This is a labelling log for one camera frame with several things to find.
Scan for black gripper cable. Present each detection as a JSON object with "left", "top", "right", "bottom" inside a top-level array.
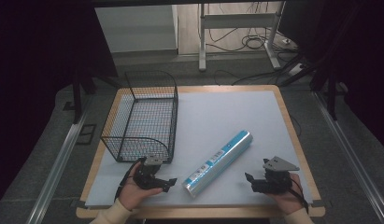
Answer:
[
  {"left": 287, "top": 177, "right": 310, "bottom": 215},
  {"left": 113, "top": 157, "right": 147, "bottom": 203}
]

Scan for black floor cables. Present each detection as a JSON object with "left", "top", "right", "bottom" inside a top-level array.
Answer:
[{"left": 206, "top": 2, "right": 295, "bottom": 54}]

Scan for white metal desk frame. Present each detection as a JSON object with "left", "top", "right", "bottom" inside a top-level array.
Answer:
[{"left": 197, "top": 1, "right": 287, "bottom": 73}]

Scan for light grey table mat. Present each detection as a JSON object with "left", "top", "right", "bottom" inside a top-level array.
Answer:
[{"left": 84, "top": 89, "right": 315, "bottom": 209}]

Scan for aluminium rail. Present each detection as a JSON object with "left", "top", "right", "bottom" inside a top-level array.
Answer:
[
  {"left": 313, "top": 91, "right": 384, "bottom": 224},
  {"left": 25, "top": 102, "right": 90, "bottom": 224}
]

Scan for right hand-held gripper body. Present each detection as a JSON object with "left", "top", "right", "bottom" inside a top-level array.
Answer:
[{"left": 250, "top": 155, "right": 301, "bottom": 194}]

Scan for black floor plate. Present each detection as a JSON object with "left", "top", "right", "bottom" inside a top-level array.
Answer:
[{"left": 75, "top": 123, "right": 97, "bottom": 146}]

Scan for black metal stand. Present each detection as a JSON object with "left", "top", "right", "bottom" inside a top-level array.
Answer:
[
  {"left": 309, "top": 66, "right": 349, "bottom": 121},
  {"left": 63, "top": 68, "right": 99, "bottom": 125}
]

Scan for black wire basket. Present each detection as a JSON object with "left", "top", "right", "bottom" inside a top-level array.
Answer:
[{"left": 100, "top": 70, "right": 180, "bottom": 165}]

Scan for grey cabinet panel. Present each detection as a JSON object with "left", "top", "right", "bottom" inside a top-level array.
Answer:
[{"left": 93, "top": 4, "right": 178, "bottom": 54}]

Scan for person's left hand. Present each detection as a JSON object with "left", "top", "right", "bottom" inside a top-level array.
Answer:
[{"left": 118, "top": 161, "right": 164, "bottom": 212}]

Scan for white power strip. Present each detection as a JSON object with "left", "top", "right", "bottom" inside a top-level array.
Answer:
[{"left": 287, "top": 63, "right": 306, "bottom": 77}]

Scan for blue and clear plastic roll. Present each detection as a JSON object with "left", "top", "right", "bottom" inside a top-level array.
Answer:
[{"left": 181, "top": 130, "right": 255, "bottom": 199}]

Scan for dark curtain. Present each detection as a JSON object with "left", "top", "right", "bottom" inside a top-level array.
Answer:
[
  {"left": 277, "top": 0, "right": 384, "bottom": 153},
  {"left": 0, "top": 0, "right": 119, "bottom": 213}
]

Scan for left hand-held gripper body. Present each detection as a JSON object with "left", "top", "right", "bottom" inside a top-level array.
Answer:
[{"left": 132, "top": 155, "right": 165, "bottom": 191}]

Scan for person's right hand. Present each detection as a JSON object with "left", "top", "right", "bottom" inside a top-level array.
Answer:
[{"left": 264, "top": 173, "right": 305, "bottom": 217}]

